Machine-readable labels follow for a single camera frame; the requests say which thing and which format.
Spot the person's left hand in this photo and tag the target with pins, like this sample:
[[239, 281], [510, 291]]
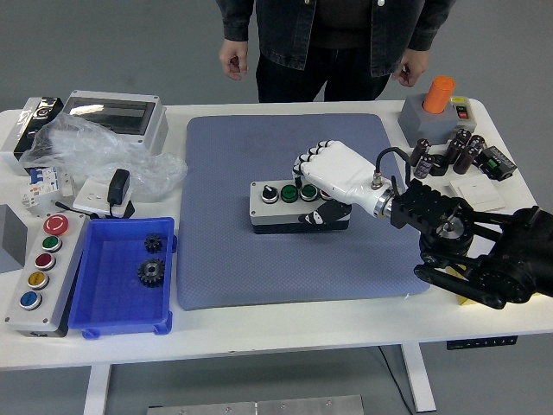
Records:
[[412, 67]]

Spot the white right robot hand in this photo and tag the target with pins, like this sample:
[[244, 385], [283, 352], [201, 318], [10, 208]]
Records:
[[341, 168]]

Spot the person's right hand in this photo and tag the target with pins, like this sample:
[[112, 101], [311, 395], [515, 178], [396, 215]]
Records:
[[233, 58]]

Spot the grey four-button control box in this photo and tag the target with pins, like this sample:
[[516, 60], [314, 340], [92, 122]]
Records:
[[268, 216]]

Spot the person's left forearm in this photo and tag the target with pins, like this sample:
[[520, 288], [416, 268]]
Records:
[[432, 23]]

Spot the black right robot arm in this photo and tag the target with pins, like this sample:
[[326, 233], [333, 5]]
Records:
[[510, 268]]

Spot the person's right forearm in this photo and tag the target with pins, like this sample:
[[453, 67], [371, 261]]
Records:
[[235, 21]]

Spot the black desk control panel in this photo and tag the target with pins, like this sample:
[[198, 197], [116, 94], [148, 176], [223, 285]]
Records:
[[481, 342]]

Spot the grey five-button control box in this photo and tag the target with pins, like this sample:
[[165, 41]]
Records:
[[56, 276]]

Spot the orange cylinder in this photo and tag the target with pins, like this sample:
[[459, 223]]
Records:
[[437, 95]]

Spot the black cylindrical capacitor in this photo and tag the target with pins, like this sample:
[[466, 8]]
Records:
[[477, 144], [420, 151], [462, 136], [425, 166], [465, 160], [453, 151]]

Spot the person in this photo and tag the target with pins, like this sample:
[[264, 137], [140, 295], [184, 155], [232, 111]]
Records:
[[337, 39]]

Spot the black module with green terminal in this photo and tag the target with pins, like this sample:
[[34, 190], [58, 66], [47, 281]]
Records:
[[499, 164]]

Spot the grey-blue padded mat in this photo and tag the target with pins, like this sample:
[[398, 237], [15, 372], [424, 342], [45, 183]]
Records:
[[224, 268]]

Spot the clear plastic bag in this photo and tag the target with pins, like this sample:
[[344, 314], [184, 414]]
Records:
[[95, 147]]

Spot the black power adapter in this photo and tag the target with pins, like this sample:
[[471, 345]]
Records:
[[118, 186]]

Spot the small black gear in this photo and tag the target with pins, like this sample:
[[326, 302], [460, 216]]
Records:
[[153, 243]]

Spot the large black gear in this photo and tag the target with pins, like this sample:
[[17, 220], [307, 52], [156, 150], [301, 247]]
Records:
[[151, 272]]

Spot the white table leg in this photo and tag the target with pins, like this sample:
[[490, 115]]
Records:
[[419, 380], [97, 389]]

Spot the white blue circuit breaker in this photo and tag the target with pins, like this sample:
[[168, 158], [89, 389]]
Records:
[[41, 186]]

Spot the grey metal plate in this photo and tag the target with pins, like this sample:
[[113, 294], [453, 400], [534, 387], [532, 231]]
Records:
[[259, 406]]

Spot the blue plastic bin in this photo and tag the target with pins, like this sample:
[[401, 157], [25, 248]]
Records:
[[112, 307]]

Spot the grey metal box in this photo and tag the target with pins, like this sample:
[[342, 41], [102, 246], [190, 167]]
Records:
[[10, 238]]

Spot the grey enclosure with clear lid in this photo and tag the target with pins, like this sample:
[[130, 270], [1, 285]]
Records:
[[108, 112]]

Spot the white wall switch plate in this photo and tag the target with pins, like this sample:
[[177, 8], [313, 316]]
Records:
[[479, 190]]

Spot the white wall socket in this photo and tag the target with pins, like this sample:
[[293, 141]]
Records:
[[90, 196]]

